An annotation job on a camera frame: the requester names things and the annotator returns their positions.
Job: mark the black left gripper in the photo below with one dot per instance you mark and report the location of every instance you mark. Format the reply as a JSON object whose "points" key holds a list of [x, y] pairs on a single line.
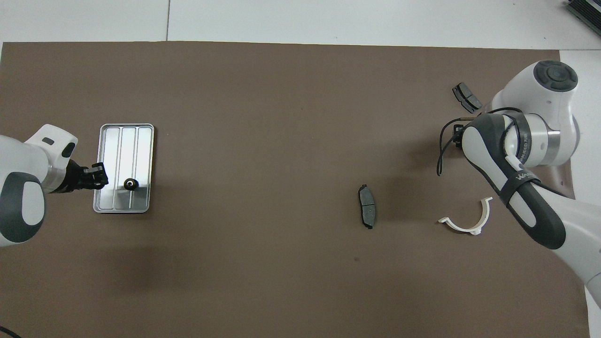
{"points": [[74, 178]]}

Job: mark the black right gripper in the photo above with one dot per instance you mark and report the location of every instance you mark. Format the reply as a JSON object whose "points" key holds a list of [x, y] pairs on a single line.
{"points": [[458, 135]]}

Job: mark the large black bearing gear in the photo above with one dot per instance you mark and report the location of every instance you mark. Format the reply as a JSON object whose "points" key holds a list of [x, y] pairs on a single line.
{"points": [[131, 184]]}

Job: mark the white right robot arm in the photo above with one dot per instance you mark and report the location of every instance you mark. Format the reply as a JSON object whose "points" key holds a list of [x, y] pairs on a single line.
{"points": [[540, 94]]}

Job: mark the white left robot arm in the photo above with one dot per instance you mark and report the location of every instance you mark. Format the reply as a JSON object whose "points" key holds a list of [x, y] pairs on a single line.
{"points": [[23, 155]]}

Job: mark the silver metal tray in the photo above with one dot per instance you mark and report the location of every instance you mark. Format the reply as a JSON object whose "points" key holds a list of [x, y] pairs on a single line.
{"points": [[123, 150]]}

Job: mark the dark grey brake pad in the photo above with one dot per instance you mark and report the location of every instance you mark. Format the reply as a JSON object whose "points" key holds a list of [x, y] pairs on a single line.
{"points": [[367, 206], [467, 97]]}

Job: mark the brown table mat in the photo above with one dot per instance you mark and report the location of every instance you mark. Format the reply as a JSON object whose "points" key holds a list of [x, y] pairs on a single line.
{"points": [[281, 141]]}

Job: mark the dark ribbed device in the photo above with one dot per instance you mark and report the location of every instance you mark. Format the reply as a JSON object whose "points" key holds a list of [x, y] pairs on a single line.
{"points": [[589, 10]]}

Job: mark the white curved plastic bracket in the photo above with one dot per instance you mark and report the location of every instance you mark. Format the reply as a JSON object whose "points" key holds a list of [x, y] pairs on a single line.
{"points": [[469, 229]]}

